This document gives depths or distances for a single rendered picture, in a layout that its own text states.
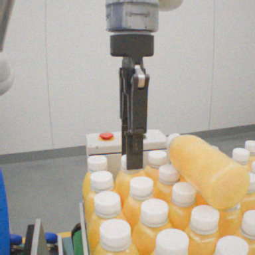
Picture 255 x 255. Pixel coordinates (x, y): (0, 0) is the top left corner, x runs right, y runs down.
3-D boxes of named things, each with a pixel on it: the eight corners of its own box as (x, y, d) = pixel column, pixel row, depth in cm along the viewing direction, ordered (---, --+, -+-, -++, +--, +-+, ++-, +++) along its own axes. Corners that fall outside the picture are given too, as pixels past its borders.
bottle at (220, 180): (258, 184, 33) (199, 143, 51) (238, 155, 31) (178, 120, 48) (224, 220, 34) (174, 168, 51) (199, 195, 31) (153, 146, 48)
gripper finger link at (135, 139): (139, 123, 44) (144, 127, 41) (139, 150, 45) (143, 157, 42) (131, 123, 43) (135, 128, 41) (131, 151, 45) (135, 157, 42)
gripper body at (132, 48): (106, 35, 44) (107, 85, 47) (113, 31, 37) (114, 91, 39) (146, 35, 46) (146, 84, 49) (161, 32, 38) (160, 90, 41)
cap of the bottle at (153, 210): (135, 216, 35) (135, 206, 35) (152, 205, 38) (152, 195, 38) (156, 228, 33) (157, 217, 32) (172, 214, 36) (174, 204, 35)
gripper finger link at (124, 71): (143, 68, 43) (145, 67, 42) (146, 133, 44) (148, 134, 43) (121, 69, 42) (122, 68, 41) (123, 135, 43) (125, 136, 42)
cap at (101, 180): (86, 187, 43) (85, 178, 43) (97, 177, 47) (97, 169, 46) (106, 192, 42) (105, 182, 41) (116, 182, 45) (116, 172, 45)
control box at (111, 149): (87, 167, 70) (85, 132, 66) (157, 161, 74) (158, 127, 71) (89, 185, 60) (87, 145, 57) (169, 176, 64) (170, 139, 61)
